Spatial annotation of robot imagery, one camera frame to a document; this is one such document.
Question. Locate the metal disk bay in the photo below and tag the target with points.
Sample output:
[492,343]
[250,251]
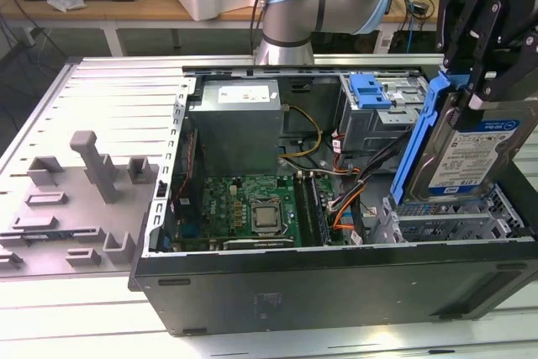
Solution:
[441,222]

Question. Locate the black PC case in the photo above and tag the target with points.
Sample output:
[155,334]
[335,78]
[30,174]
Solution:
[294,291]

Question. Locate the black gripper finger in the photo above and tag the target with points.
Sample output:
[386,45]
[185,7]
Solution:
[525,69]
[483,48]

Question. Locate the green motherboard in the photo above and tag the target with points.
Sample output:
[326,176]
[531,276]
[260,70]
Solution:
[223,191]

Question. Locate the hard disk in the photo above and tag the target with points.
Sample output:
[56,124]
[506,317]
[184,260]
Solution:
[466,165]

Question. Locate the grey power supply unit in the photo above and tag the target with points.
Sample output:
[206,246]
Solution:
[235,140]

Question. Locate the dark RAM stick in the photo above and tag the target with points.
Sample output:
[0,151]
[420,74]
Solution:
[42,235]

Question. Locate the grey parts rack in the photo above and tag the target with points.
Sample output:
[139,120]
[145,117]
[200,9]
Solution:
[63,216]

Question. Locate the small black adapter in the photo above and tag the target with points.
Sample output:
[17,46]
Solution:
[419,7]

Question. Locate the metal drive cage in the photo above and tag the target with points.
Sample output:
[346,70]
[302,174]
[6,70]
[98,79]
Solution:
[378,128]

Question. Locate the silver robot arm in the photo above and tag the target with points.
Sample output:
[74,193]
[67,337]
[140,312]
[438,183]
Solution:
[290,18]

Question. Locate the crumpled white paper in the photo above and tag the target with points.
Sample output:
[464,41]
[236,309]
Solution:
[63,2]

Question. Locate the black RAM slot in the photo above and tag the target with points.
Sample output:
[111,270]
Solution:
[301,209]
[314,209]
[320,209]
[307,209]

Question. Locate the silver CPU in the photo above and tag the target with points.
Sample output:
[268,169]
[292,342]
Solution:
[267,217]

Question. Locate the blue drive latch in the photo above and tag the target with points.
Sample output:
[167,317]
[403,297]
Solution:
[367,90]

